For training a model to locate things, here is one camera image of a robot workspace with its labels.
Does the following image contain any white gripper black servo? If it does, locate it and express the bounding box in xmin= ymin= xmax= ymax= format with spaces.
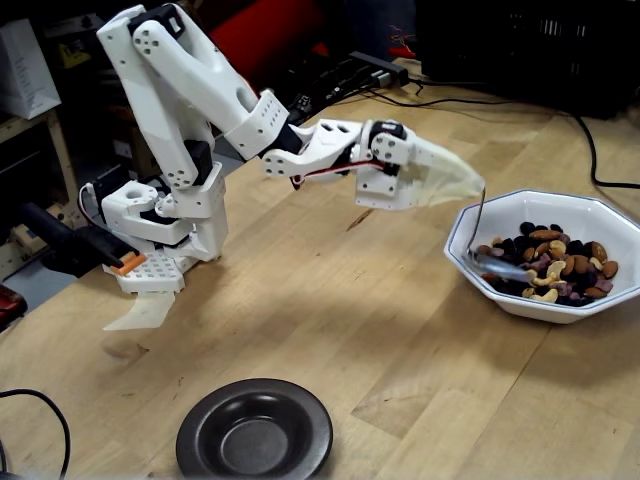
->
xmin=354 ymin=118 xmax=486 ymax=212

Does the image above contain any bent metal spoon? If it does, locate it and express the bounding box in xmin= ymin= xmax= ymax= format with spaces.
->
xmin=462 ymin=187 xmax=529 ymax=284

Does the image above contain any white octagonal bowl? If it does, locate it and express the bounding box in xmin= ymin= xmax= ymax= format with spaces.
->
xmin=443 ymin=188 xmax=640 ymax=325

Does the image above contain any dark brown plate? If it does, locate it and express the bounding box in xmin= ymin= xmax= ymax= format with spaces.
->
xmin=175 ymin=378 xmax=335 ymax=479

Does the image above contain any beige tape wrap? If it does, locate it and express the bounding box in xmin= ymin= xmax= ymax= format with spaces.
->
xmin=407 ymin=142 xmax=486 ymax=209

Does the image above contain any black usb hub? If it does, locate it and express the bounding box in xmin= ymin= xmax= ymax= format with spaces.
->
xmin=348 ymin=49 xmax=410 ymax=87

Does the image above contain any black plastic crate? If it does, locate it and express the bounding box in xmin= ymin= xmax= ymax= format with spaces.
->
xmin=414 ymin=0 xmax=640 ymax=120

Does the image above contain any trail mix heap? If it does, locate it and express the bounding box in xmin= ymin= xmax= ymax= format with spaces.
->
xmin=474 ymin=221 xmax=620 ymax=307

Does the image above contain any red chair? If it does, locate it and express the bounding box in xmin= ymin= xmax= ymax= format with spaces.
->
xmin=169 ymin=0 xmax=351 ymax=109

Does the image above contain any beige tape strip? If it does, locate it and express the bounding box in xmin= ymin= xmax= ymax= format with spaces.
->
xmin=102 ymin=289 xmax=177 ymax=332

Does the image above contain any black clamp orange tip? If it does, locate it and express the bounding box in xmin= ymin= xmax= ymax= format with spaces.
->
xmin=19 ymin=202 xmax=146 ymax=276

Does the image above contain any yellow tool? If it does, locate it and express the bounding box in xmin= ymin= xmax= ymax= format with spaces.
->
xmin=57 ymin=43 xmax=92 ymax=69

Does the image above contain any light wooden shelf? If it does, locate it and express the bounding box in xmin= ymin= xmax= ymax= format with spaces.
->
xmin=0 ymin=107 xmax=79 ymax=201

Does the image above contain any red plastic object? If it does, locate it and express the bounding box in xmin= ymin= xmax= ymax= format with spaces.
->
xmin=0 ymin=282 xmax=29 ymax=331

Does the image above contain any red wire bundle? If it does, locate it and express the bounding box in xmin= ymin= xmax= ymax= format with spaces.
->
xmin=388 ymin=23 xmax=417 ymax=57

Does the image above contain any black cable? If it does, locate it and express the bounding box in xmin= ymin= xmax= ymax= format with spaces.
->
xmin=367 ymin=79 xmax=640 ymax=190
xmin=0 ymin=388 xmax=72 ymax=479

